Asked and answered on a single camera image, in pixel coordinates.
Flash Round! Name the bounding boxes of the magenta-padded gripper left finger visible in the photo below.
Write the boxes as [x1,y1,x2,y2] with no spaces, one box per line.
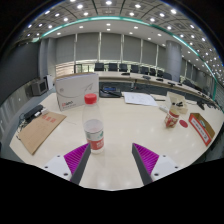
[42,143,92,186]

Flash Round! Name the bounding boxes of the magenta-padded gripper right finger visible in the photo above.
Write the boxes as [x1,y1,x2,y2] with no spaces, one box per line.
[131,142,183,186]

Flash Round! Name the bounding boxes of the clear red-capped water bottle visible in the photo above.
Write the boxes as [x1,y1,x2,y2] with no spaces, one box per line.
[82,93,105,155]

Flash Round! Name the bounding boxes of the brown paper envelope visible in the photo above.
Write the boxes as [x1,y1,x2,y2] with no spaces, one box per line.
[17,111,67,156]

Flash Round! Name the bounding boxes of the flat round red coaster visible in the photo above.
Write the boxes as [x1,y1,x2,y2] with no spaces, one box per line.
[178,119,189,129]

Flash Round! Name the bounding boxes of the small white remote control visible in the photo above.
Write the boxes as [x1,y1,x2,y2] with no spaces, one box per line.
[159,104,170,114]

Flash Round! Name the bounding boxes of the open red-sided cardboard box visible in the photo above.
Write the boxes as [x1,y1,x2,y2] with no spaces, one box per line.
[188,112,216,147]

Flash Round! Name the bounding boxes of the white printed paper sheet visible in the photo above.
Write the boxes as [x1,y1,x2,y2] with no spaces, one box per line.
[122,91,159,108]

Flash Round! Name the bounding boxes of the black power strip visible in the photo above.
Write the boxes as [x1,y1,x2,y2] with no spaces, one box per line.
[22,104,45,122]

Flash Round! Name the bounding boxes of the white compartment organizer box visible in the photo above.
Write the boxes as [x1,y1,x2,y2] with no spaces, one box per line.
[165,91,189,114]

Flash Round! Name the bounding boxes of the large white cardboard box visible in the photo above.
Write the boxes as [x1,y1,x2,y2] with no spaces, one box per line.
[54,72,100,112]

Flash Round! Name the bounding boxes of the black device with blue screen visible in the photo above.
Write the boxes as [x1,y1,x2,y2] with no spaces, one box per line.
[99,83,123,99]

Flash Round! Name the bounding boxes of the long curved conference desk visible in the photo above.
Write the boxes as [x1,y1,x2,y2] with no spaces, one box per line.
[54,70,221,108]

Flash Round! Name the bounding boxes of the grey box monitor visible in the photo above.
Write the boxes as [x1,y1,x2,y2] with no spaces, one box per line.
[30,78,50,98]

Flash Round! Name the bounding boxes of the black office chairs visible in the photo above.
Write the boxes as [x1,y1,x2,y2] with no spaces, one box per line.
[93,61,174,81]

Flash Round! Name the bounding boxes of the recessed ceiling lights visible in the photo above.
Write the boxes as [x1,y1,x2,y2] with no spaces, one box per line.
[19,0,224,68]

